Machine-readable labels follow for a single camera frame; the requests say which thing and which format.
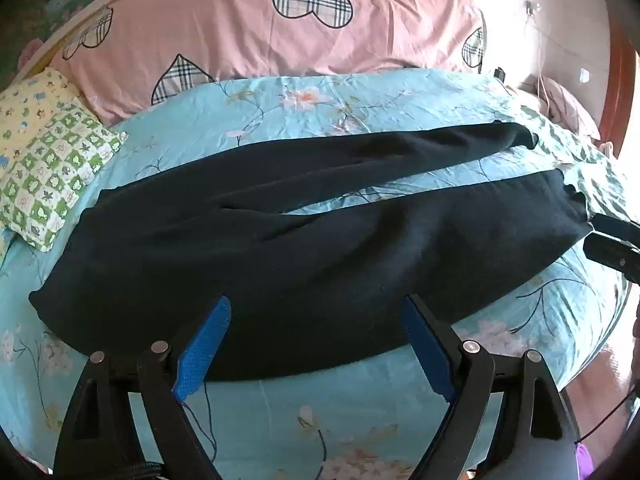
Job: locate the white wall socket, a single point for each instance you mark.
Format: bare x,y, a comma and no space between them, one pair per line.
533,7
585,75

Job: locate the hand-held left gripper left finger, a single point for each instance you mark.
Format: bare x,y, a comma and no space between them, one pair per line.
205,350

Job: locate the wooden headboard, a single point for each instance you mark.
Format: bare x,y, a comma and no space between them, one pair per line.
52,44

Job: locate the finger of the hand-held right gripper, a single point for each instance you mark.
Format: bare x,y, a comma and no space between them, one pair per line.
612,257
620,229

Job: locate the purple object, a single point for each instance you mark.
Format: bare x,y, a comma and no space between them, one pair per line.
584,462

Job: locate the pink plaid-heart pillow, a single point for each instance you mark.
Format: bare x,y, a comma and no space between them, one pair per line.
240,35

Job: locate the small black device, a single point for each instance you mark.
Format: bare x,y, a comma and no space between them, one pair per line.
500,76

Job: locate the wooden door frame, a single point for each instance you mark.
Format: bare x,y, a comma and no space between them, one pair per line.
617,85

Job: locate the black pants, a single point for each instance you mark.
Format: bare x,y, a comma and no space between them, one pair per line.
300,260

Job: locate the yellow green patterned small pillow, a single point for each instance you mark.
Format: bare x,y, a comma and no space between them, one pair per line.
50,160

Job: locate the teal floral bed sheet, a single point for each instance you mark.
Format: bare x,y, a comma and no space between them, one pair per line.
325,105

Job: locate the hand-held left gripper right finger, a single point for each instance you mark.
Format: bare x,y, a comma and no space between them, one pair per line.
425,345

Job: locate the small pink pillow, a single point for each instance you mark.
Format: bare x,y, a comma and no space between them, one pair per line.
570,105

